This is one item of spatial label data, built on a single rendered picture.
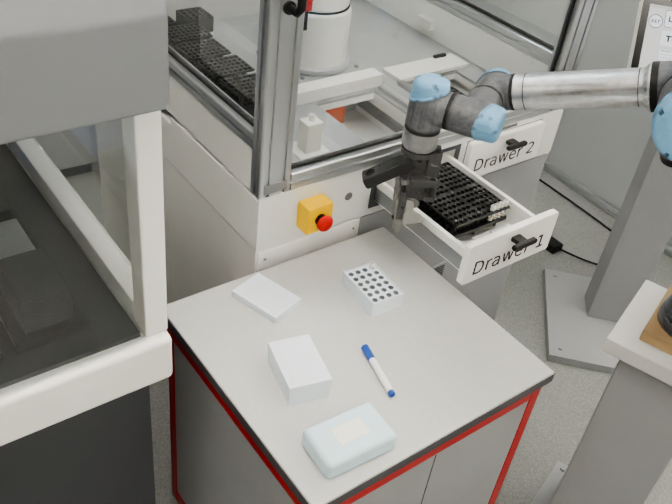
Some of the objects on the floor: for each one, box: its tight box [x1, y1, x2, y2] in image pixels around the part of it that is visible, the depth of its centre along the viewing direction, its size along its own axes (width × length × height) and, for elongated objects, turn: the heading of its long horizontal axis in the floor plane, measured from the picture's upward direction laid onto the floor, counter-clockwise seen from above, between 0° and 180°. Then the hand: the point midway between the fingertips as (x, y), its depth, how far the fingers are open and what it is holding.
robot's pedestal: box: [531, 280, 672, 504], centre depth 201 cm, size 30×30×76 cm
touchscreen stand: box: [543, 133, 672, 374], centre depth 262 cm, size 50×45×102 cm
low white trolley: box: [167, 227, 555, 504], centre depth 188 cm, size 58×62×76 cm
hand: (393, 222), depth 175 cm, fingers open, 3 cm apart
